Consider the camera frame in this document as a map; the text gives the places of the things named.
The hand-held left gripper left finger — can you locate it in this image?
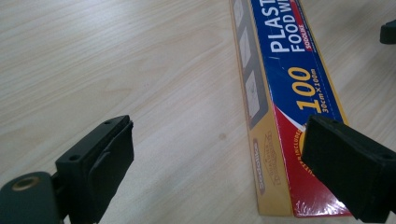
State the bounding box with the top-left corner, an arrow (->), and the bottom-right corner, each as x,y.
55,115 -> 135,224

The blue red plastic wrap box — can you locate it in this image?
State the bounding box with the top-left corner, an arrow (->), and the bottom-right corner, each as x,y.
228,0 -> 353,218

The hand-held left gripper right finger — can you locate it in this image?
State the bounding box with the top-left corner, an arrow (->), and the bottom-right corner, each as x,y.
301,114 -> 396,224

